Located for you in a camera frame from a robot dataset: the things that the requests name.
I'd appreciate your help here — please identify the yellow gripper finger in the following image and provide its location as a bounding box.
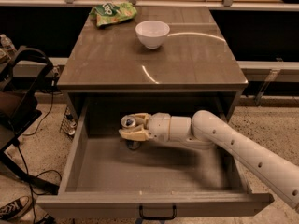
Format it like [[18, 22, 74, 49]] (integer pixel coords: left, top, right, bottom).
[[119, 125, 150, 142], [131, 113, 151, 125]]

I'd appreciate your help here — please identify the white ceramic bowl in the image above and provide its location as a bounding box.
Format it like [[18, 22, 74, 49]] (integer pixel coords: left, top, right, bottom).
[[135, 21, 170, 49]]

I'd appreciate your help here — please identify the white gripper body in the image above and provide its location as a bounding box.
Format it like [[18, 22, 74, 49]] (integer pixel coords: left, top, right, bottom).
[[147, 113, 171, 142]]

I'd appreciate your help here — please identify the wire mesh basket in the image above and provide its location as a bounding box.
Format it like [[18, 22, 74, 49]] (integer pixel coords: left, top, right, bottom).
[[60, 107, 77, 138]]

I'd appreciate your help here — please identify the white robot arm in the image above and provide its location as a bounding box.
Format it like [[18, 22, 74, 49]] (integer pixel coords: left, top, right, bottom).
[[119, 110, 299, 210]]

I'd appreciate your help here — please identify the clear plastic water bottle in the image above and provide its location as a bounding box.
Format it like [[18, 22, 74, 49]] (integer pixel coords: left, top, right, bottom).
[[0, 34, 17, 57]]

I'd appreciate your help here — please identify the black white sneaker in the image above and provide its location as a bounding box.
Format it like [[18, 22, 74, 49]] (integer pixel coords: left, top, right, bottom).
[[0, 196, 32, 221]]

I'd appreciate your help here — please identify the green chip bag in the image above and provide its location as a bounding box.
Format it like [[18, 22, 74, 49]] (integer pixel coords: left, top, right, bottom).
[[90, 2, 137, 28]]

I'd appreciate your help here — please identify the silver blue redbull can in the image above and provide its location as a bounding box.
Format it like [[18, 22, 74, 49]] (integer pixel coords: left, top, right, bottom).
[[121, 115, 141, 151]]

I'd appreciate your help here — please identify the grey cabinet with top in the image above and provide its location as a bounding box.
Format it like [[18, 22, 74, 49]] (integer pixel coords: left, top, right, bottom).
[[58, 7, 248, 117]]

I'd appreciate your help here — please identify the open grey top drawer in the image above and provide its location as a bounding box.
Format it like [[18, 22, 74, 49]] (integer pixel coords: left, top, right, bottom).
[[37, 94, 274, 218]]

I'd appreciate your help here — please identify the black office chair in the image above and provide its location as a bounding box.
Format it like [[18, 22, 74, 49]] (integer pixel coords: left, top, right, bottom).
[[0, 46, 59, 195]]

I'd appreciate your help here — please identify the black floor cable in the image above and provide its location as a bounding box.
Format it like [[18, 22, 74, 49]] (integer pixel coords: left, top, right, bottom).
[[13, 87, 63, 224]]

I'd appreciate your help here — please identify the black drawer handle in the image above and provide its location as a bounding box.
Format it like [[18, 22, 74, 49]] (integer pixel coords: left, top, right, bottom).
[[138, 205, 177, 220]]

